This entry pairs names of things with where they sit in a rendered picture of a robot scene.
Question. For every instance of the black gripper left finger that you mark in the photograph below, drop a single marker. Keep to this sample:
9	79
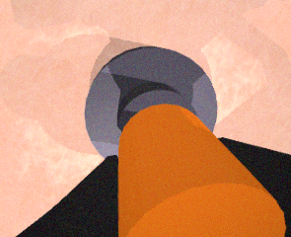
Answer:
89	210

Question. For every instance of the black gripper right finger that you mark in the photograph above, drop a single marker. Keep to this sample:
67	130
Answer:
271	168

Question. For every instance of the orange knob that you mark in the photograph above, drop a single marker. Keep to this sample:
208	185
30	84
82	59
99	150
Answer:
177	179

